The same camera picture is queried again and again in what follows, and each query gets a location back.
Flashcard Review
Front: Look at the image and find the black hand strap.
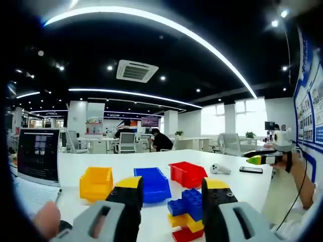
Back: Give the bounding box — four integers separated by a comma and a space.
286, 150, 294, 174

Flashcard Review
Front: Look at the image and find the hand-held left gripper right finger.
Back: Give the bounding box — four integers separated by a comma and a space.
201, 177, 283, 242

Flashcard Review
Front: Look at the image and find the black computer mouse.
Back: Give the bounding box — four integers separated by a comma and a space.
59, 220, 74, 234

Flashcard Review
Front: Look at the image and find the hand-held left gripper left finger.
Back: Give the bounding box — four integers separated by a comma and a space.
51, 175, 144, 242

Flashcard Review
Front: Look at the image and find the yellow plastic bin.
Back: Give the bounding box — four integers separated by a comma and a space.
79, 166, 114, 204

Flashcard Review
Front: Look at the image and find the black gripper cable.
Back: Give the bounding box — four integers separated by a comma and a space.
276, 147, 308, 231

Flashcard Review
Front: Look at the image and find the red toy block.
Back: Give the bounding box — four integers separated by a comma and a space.
172, 226, 205, 242

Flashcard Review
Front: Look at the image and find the silver laptop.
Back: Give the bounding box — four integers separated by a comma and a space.
11, 128, 63, 222

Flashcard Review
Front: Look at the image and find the white mesh office chair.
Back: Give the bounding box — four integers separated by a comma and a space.
65, 130, 89, 154
220, 133, 243, 156

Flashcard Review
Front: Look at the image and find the blue toy block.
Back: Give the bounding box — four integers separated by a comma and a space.
167, 198, 189, 217
181, 188, 204, 222

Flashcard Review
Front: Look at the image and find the yellow toy block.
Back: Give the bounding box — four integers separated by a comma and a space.
186, 219, 205, 233
168, 213, 193, 228

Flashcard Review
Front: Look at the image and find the ceiling air conditioner vent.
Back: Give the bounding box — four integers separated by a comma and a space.
116, 59, 159, 84

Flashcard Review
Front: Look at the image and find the person's right hand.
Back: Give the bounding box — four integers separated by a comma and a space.
269, 152, 298, 174

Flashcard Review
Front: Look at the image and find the shelf of colourful toys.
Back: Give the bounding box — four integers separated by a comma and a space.
85, 122, 104, 136

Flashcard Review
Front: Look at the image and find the curved ceiling light strip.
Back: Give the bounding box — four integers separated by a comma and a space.
68, 88, 203, 109
43, 6, 258, 99

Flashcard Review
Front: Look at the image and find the blue framed wall poster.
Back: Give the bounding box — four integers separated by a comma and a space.
293, 27, 323, 153

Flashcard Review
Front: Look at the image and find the person's white garment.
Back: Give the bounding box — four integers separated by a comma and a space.
271, 184, 323, 242

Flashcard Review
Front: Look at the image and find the person's left hand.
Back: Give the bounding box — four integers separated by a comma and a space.
32, 201, 62, 240

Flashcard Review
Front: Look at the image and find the red plastic bin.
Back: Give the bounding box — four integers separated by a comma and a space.
168, 161, 208, 190

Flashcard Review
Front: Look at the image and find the wall screen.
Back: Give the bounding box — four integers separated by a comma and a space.
140, 116, 159, 128

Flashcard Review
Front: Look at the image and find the black smartphone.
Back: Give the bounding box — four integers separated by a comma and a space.
239, 166, 264, 174

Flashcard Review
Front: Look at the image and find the blue plastic bin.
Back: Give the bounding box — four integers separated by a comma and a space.
133, 167, 173, 204

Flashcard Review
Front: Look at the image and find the white handheld controller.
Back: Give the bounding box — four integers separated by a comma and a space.
209, 163, 232, 175

